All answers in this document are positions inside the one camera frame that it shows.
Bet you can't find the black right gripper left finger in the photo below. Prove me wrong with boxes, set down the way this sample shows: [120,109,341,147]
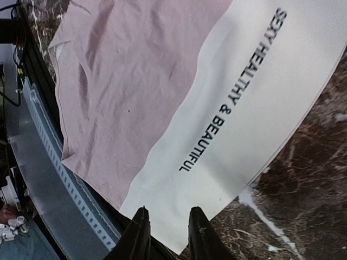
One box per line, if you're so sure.
[104,207,151,260]

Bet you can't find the pink and white underwear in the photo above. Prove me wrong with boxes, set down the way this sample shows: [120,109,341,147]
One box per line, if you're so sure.
[48,1,346,254]

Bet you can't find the right circuit board with wires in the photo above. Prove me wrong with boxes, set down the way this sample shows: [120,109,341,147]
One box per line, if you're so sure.
[0,0,28,106]

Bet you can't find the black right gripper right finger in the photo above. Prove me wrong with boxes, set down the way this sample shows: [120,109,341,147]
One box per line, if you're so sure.
[188,206,236,260]

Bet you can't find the white slotted cable duct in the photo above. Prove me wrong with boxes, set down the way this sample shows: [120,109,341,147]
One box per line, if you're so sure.
[22,77,120,251]

